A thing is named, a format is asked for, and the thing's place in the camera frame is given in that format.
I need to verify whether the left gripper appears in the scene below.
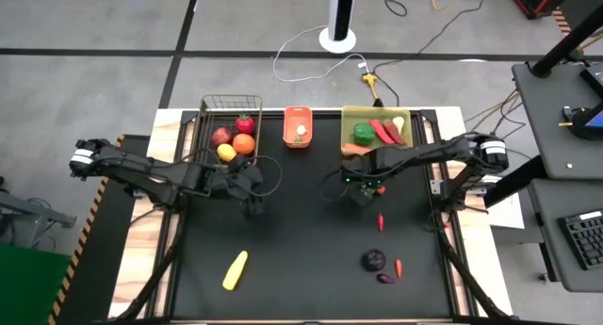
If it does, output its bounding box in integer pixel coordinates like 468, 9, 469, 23
214, 154, 265, 221

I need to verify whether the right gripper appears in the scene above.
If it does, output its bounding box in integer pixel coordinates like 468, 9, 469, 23
343, 148, 390, 208

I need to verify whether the long orange carrot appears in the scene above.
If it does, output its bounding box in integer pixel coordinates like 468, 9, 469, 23
340, 142, 374, 157

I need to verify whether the green bell pepper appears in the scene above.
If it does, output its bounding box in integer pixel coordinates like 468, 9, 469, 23
352, 122, 377, 146

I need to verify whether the yellow lemon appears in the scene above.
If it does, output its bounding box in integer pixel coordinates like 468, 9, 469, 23
216, 143, 238, 163

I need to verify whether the orange fruit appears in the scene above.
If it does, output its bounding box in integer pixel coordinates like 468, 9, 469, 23
232, 133, 256, 156

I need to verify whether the bright red pepper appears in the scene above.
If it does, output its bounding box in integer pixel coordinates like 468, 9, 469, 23
368, 118, 396, 146

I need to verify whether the yellow corn cob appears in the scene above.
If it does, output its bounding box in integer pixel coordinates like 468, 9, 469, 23
221, 250, 250, 292

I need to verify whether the long dark red pepper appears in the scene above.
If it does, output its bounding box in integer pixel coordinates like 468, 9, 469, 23
383, 120, 407, 146

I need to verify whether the red apple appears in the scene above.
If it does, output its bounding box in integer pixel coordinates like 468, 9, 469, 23
210, 126, 233, 148

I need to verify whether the red strawberry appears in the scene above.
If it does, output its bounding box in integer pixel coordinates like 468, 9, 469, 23
235, 113, 256, 136

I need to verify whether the yellow translucent plastic bin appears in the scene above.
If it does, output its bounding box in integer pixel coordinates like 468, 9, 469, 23
340, 105, 415, 158

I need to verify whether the small orange plastic bin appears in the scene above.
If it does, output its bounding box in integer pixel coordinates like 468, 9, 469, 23
283, 106, 314, 150

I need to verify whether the yellow extension plug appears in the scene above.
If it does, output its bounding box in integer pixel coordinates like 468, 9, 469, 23
361, 72, 383, 103

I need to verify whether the white paper sheet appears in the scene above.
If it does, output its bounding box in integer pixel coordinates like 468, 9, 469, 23
487, 192, 527, 230

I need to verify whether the black hazard striped platform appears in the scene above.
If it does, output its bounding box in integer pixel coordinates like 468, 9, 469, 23
46, 134, 152, 325

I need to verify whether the black white tower stand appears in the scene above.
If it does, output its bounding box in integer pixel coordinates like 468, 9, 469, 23
318, 0, 358, 55

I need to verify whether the dark grey desk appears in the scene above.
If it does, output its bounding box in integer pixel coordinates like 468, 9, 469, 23
512, 60, 603, 293

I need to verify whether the grey metal stand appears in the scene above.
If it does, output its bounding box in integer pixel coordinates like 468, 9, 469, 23
0, 190, 79, 251

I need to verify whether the black keyboard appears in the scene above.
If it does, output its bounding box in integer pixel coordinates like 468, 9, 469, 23
558, 209, 603, 272

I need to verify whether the black device blue screen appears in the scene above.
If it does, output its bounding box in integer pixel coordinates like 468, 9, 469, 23
560, 103, 603, 141

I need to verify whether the green floor mat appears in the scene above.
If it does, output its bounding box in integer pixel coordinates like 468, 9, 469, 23
0, 243, 72, 325

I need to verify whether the black aluminium table frame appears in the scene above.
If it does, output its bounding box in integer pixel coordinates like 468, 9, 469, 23
107, 107, 514, 325

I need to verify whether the bronze wire basket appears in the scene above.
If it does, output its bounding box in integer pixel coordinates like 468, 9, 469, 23
188, 94, 264, 170

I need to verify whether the white cable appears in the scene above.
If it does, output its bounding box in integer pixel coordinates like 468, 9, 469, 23
271, 24, 371, 84

